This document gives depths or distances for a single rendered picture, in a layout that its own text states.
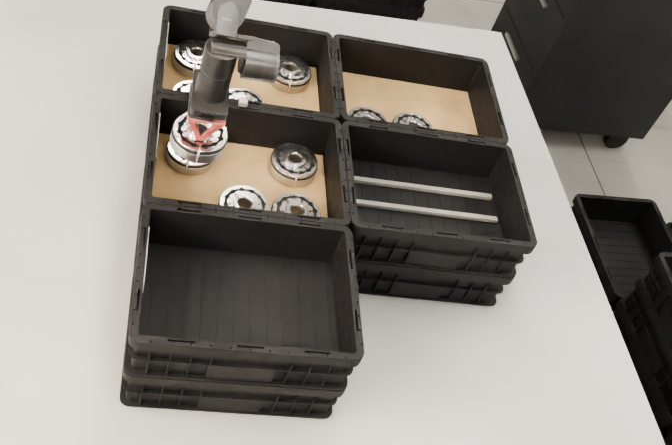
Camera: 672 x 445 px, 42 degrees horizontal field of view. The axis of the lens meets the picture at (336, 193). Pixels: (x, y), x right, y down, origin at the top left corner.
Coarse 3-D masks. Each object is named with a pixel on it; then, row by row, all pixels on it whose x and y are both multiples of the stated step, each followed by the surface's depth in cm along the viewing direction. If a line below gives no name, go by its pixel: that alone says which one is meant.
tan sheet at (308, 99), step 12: (168, 48) 207; (168, 60) 204; (168, 72) 201; (312, 72) 215; (168, 84) 199; (240, 84) 205; (252, 84) 206; (264, 84) 207; (312, 84) 212; (264, 96) 204; (276, 96) 206; (288, 96) 207; (300, 96) 208; (312, 96) 209; (300, 108) 205; (312, 108) 206
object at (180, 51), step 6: (180, 42) 204; (186, 42) 205; (192, 42) 206; (198, 42) 206; (204, 42) 207; (180, 48) 204; (186, 48) 204; (180, 54) 202; (186, 54) 202; (180, 60) 200; (186, 60) 201; (192, 60) 202; (186, 66) 200; (192, 66) 200; (198, 66) 201
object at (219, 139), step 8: (176, 120) 162; (184, 120) 162; (176, 128) 160; (184, 128) 161; (224, 128) 164; (176, 136) 159; (184, 136) 160; (216, 136) 162; (224, 136) 162; (184, 144) 158; (192, 144) 159; (208, 144) 160; (216, 144) 161; (224, 144) 161; (200, 152) 159; (208, 152) 159
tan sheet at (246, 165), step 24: (240, 144) 192; (168, 168) 182; (216, 168) 186; (240, 168) 187; (264, 168) 189; (168, 192) 178; (192, 192) 179; (216, 192) 181; (264, 192) 185; (288, 192) 186; (312, 192) 188
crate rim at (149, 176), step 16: (160, 96) 181; (176, 96) 182; (256, 112) 186; (272, 112) 187; (288, 112) 188; (336, 128) 189; (336, 144) 186; (144, 192) 163; (208, 208) 165; (224, 208) 166; (240, 208) 167; (336, 224) 170
